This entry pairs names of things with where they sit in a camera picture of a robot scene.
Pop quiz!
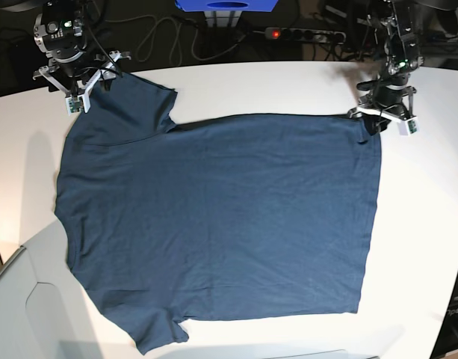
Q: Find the grey coiled cable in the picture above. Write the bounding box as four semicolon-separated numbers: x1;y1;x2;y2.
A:
134;14;248;64

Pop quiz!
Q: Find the dark blue T-shirt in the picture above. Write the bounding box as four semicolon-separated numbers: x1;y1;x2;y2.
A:
55;74;382;354

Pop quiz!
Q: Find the black power strip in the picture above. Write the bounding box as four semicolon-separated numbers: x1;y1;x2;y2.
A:
263;27;347;45

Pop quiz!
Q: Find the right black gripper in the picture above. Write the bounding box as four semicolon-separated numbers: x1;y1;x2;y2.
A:
32;50;131;97

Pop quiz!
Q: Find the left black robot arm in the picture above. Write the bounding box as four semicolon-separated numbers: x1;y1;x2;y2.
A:
348;1;423;136

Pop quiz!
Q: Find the blue plastic box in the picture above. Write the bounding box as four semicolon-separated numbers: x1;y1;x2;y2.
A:
175;0;278;12

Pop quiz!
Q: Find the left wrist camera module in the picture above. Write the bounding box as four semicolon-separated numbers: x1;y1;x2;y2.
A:
397;116;418;136

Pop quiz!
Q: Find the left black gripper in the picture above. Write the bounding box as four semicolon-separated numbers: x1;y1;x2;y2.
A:
347;80;417;135

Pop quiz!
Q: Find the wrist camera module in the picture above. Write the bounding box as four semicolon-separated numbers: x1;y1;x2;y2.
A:
397;116;418;136
65;94;90;115

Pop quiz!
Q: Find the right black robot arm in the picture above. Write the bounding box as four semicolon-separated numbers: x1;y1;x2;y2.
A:
33;1;123;96

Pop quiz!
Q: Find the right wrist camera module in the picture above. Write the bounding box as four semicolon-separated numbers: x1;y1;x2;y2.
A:
65;94;90;115

